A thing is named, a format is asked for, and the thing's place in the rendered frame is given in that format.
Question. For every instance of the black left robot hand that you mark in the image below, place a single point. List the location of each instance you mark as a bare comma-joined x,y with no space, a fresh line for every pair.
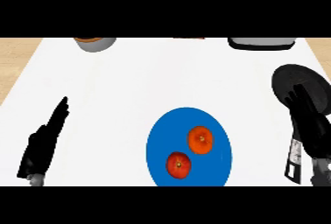
42,145

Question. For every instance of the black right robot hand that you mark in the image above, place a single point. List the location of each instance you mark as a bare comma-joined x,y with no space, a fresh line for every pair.
311,131

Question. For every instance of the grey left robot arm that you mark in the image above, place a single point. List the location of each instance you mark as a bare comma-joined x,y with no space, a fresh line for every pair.
36,179

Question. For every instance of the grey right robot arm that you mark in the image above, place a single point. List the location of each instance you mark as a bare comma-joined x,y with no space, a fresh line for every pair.
321,173

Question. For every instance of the black frying pan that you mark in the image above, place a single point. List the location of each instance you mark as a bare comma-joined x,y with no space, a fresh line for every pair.
297,76

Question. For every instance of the orange squash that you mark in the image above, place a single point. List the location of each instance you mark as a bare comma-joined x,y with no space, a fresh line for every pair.
200,140

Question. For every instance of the blue plate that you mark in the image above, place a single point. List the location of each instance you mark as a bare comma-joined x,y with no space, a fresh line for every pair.
189,119

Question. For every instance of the grey appliance with black base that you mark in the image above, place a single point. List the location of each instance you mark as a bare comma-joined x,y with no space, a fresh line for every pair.
260,43

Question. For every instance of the red tomato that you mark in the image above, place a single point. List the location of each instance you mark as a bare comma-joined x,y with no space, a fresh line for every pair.
178,165

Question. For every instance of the grey pot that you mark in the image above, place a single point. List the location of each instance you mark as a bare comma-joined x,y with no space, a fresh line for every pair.
95,44

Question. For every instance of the brown flat object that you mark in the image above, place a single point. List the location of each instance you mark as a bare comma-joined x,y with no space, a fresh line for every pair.
188,38

